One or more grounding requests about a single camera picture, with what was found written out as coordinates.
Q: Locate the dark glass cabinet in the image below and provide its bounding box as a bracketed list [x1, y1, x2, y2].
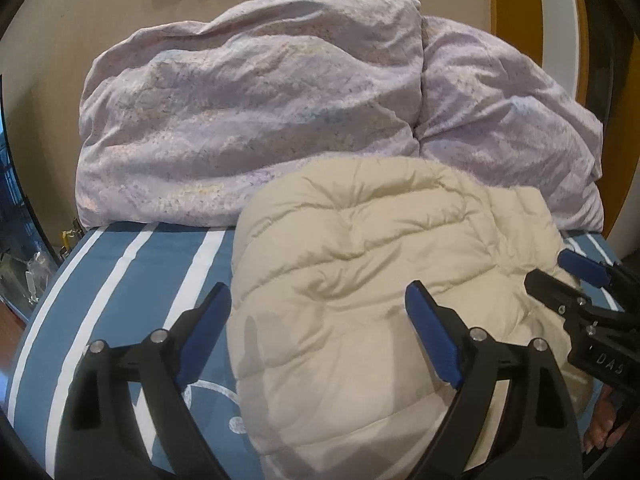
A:
[0, 74, 55, 318]

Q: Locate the beige quilted down jacket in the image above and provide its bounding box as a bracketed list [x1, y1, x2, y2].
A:
[226, 156, 603, 471]

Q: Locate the blue white-striped bed sheet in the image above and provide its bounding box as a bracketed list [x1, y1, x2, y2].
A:
[7, 222, 627, 480]

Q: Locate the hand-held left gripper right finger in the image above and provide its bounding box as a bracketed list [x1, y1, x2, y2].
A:
[405, 280, 584, 480]

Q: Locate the lilac patterned quilt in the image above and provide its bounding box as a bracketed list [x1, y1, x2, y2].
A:
[75, 0, 607, 233]

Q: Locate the small yellow object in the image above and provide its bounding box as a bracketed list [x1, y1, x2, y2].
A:
[60, 229, 82, 257]

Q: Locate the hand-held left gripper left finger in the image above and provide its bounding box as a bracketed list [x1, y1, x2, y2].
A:
[65, 282, 232, 480]

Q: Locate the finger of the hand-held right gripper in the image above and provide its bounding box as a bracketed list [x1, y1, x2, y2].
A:
[523, 268, 592, 322]
[557, 248, 629, 292]

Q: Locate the person's right hand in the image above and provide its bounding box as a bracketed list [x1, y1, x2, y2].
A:
[581, 385, 626, 456]

